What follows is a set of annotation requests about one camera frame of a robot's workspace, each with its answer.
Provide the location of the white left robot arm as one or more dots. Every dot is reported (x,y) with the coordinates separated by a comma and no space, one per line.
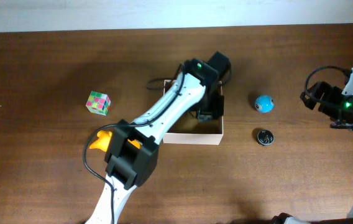
(131,149)

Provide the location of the blue ball toy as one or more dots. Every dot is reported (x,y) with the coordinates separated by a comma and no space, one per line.
(264,104)

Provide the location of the black round tin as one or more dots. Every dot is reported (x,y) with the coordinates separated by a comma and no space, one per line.
(265,137)

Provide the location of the yellow squishy airplane toy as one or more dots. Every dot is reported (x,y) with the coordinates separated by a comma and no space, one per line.
(104,139)

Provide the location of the pink cardboard box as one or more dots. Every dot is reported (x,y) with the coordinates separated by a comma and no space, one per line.
(189,130)

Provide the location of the colourful puzzle cube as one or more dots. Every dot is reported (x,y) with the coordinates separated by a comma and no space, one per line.
(98,103)

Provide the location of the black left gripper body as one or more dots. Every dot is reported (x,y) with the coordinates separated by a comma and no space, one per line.
(206,114)

